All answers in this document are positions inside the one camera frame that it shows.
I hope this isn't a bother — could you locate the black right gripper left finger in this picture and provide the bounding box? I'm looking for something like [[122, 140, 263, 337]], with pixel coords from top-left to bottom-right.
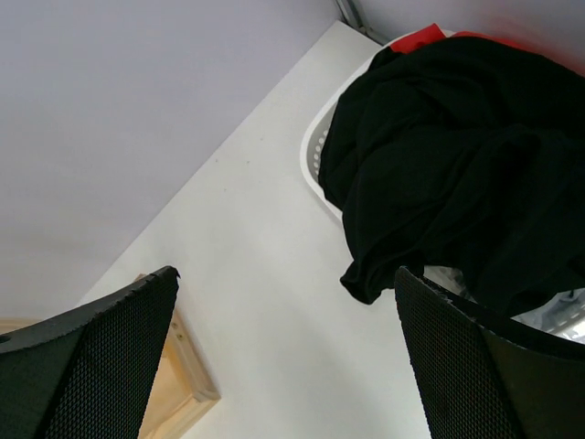
[[1, 266, 179, 439]]

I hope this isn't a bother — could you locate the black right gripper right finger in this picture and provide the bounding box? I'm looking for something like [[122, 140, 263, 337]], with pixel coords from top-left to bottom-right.
[[395, 267, 584, 439]]

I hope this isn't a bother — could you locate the black tank top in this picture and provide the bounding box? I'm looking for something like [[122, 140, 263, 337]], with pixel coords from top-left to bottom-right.
[[318, 37, 584, 316]]

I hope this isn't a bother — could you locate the red tank top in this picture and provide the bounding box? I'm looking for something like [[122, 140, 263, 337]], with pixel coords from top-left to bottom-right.
[[388, 23, 584, 76]]

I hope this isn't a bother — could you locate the grey tank top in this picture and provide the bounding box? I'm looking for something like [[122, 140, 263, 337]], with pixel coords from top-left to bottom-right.
[[423, 265, 584, 344]]

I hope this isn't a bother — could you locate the wooden clothes rack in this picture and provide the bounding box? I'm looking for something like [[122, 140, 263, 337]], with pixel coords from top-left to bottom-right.
[[0, 273, 221, 439]]

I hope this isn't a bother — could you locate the aluminium corner post right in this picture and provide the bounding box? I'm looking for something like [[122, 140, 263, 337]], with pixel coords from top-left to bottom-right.
[[335, 0, 388, 45]]

